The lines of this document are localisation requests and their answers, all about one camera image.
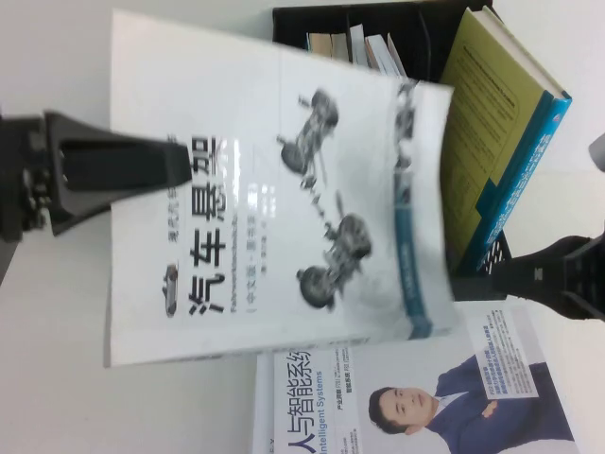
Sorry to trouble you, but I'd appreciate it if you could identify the yellow cover blue spine hardback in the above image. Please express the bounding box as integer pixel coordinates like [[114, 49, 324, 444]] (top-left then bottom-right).
[[439, 7, 573, 275]]

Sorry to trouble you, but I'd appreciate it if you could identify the white book grey spine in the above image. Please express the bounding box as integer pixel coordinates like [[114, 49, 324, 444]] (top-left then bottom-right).
[[330, 32, 351, 63]]

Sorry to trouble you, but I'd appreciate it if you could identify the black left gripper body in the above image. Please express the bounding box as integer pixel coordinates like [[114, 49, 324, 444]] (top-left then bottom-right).
[[0, 112, 61, 245]]

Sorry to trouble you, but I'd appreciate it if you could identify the white car suspension book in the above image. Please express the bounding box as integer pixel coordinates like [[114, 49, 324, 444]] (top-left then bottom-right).
[[104, 9, 462, 370]]

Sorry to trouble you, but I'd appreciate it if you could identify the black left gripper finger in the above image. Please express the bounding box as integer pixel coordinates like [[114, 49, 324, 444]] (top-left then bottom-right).
[[43, 110, 194, 196], [49, 188, 114, 237]]

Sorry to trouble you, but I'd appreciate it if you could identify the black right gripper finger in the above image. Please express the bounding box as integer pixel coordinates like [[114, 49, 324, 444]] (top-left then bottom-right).
[[514, 290, 605, 323], [491, 234, 593, 298]]

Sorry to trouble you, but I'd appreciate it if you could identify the white book orange stripe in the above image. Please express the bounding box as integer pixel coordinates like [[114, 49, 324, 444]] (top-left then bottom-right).
[[363, 32, 407, 79]]

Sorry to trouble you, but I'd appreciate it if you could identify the blue cover paperback book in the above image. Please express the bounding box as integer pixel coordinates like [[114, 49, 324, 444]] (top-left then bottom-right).
[[306, 31, 335, 61]]

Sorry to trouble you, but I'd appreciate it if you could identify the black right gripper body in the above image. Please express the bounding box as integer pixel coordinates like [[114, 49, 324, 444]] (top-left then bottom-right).
[[564, 238, 605, 313]]

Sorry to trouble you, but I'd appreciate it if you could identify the white magazine grey lettering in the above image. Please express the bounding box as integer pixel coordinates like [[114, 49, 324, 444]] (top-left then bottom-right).
[[250, 354, 278, 454]]

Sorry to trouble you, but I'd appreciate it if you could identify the black plastic book stand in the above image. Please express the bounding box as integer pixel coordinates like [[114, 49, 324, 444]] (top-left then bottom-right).
[[271, 0, 514, 304]]

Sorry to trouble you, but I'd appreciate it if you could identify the black spine book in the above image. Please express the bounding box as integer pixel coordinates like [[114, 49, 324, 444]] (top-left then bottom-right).
[[348, 24, 372, 67]]

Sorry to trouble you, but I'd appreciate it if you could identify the magazine with man portrait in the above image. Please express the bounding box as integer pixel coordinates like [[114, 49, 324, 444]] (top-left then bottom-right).
[[257, 302, 580, 454]]

